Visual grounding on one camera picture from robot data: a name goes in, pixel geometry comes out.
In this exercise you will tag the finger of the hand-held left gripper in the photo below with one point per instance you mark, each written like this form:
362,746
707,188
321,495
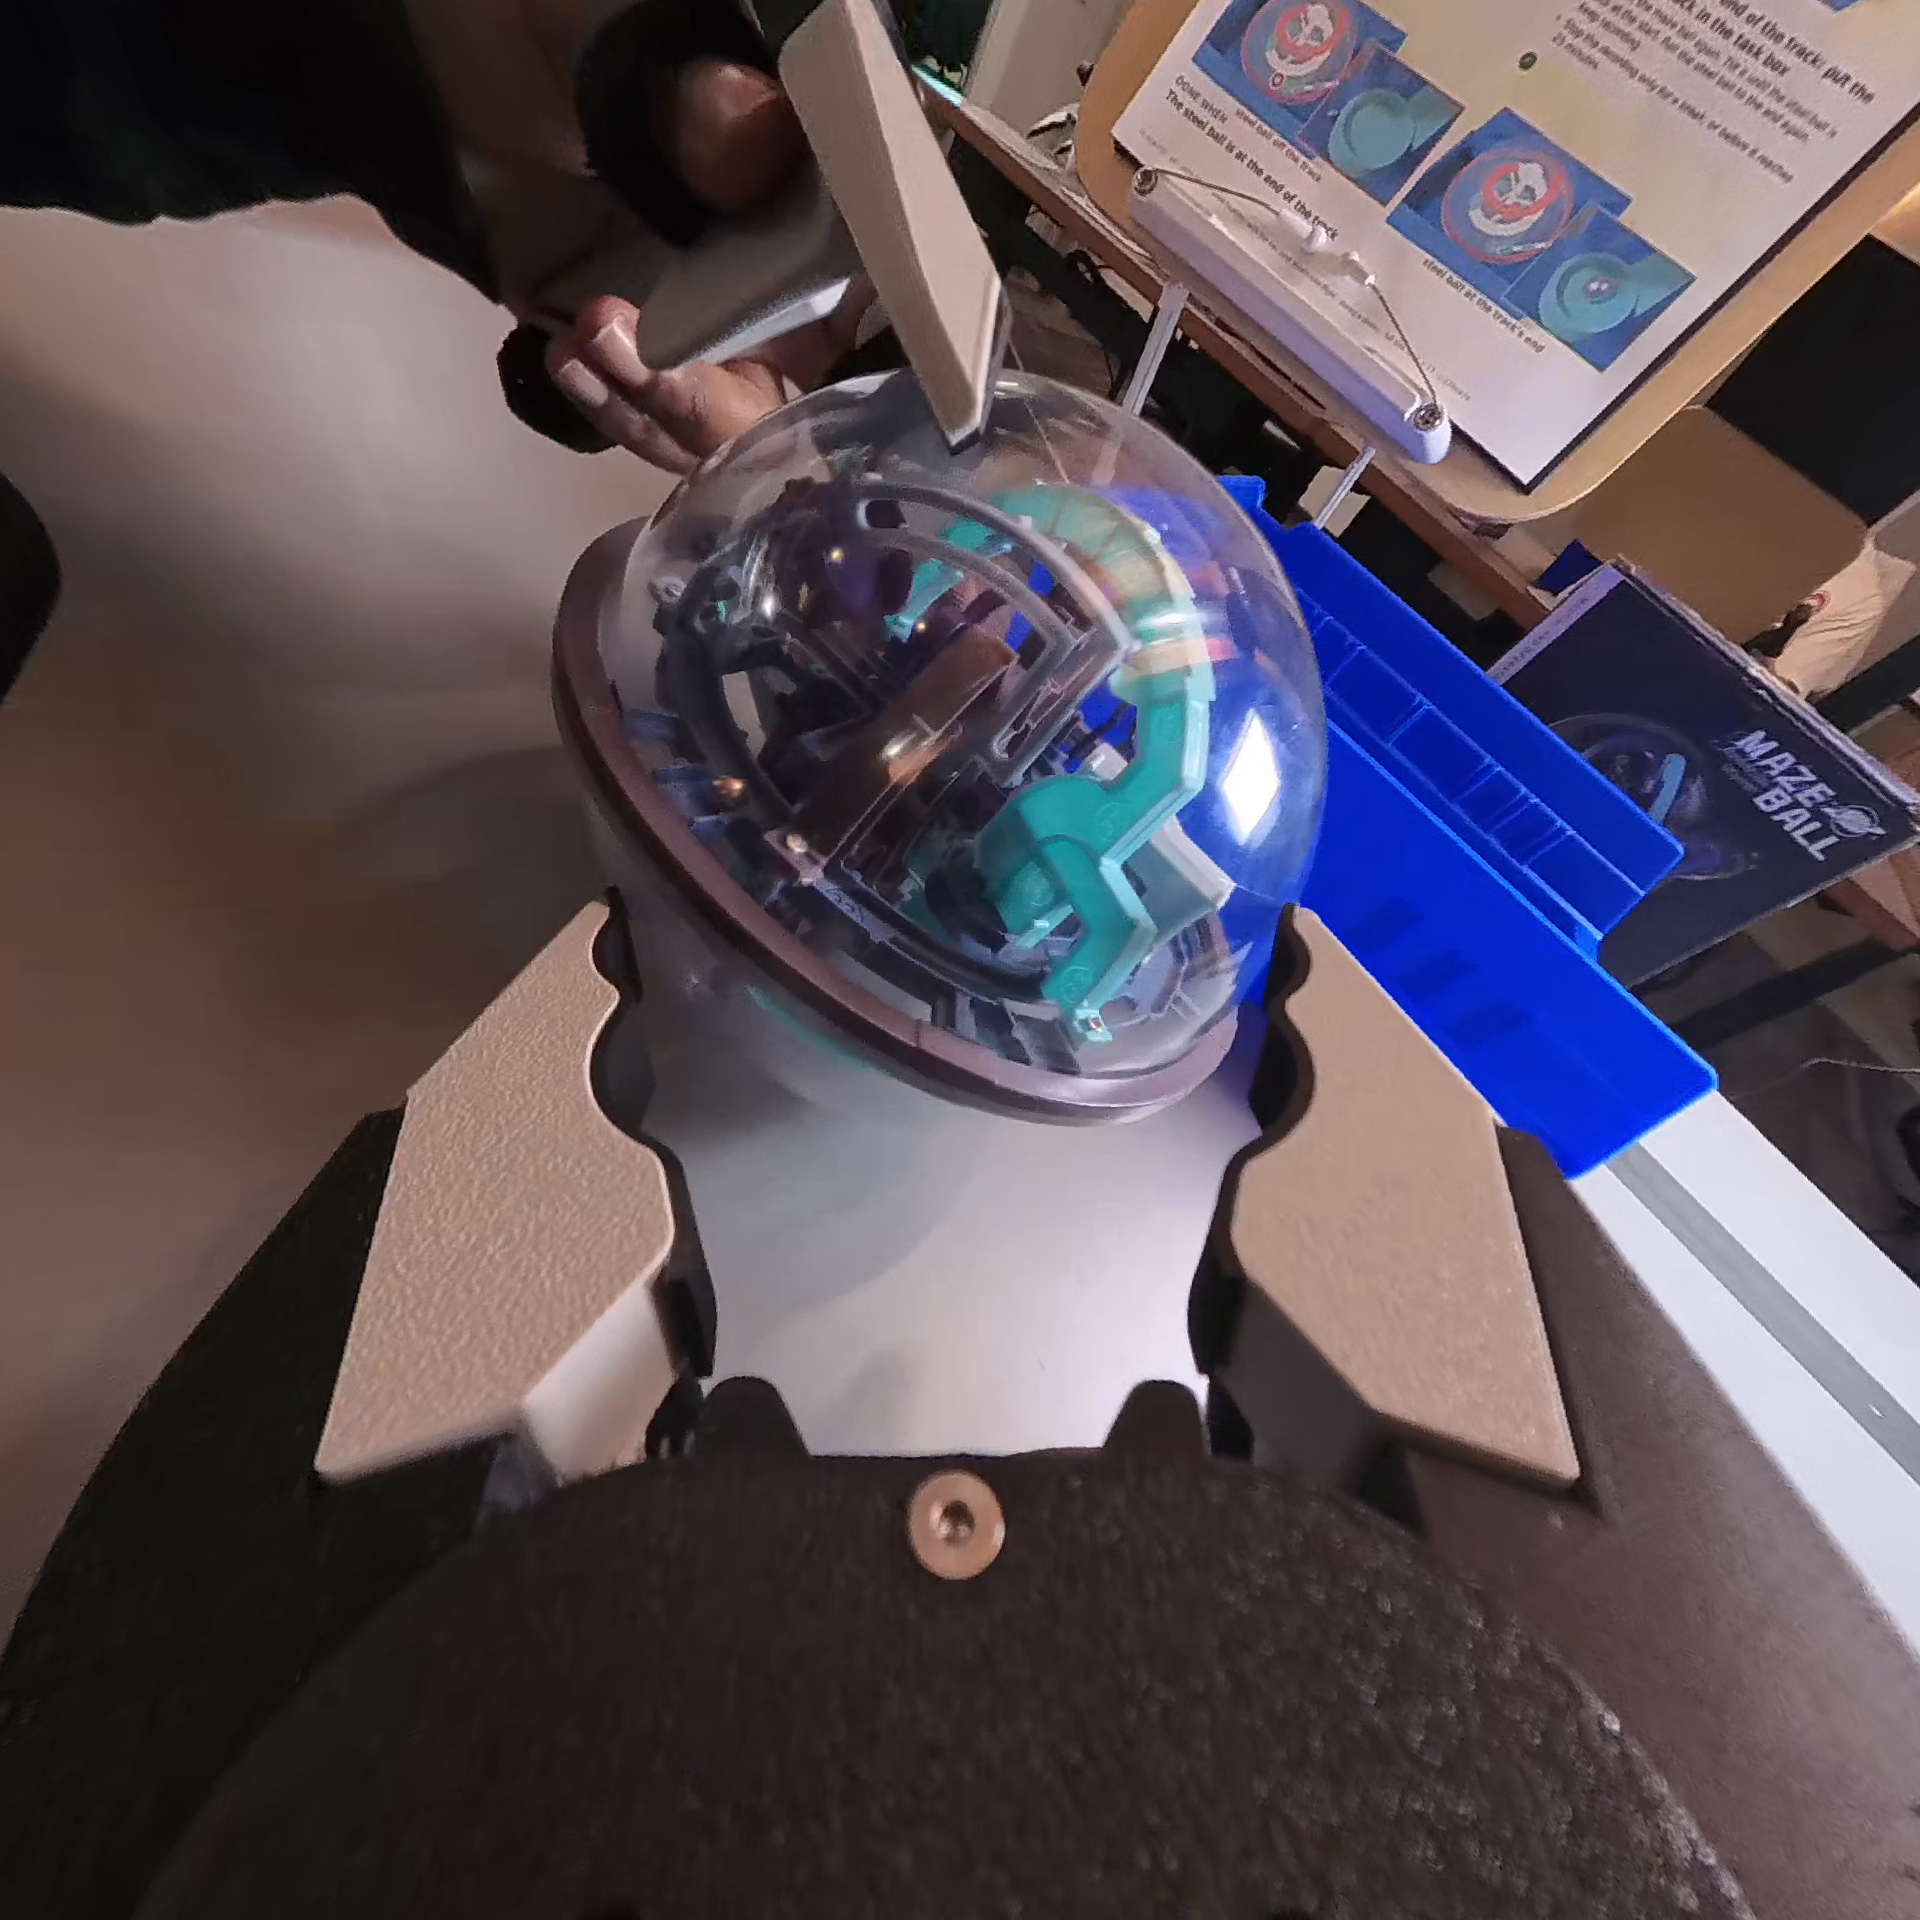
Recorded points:
751,300
902,210

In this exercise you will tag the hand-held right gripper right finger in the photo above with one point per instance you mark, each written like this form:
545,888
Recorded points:
1396,1231

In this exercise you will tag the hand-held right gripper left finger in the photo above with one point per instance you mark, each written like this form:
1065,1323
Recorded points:
497,1231

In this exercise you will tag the clear maze ball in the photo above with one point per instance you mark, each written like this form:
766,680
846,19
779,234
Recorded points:
931,749

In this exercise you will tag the person's left forearm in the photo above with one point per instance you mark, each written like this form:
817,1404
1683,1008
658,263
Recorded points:
242,105

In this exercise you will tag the maze ball box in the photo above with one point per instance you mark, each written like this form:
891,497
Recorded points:
1726,765

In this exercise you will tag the person's left hand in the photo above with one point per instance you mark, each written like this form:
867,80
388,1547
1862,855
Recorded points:
661,385

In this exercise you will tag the blue plastic tray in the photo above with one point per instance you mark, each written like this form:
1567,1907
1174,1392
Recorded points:
1500,900

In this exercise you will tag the instruction sheet board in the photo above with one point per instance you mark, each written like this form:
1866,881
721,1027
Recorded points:
1562,180

